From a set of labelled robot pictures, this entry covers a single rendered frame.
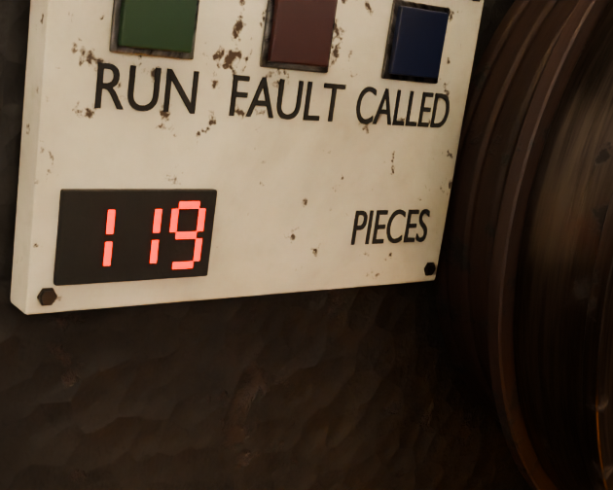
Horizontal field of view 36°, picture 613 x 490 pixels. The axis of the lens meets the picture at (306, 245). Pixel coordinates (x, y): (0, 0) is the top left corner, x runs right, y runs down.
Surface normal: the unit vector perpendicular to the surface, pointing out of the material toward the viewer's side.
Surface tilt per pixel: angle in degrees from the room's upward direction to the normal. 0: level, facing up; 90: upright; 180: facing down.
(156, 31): 90
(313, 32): 90
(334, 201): 90
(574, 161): 80
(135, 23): 90
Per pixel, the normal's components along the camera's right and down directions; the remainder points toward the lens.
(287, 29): 0.60, 0.26
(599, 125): -0.73, -0.21
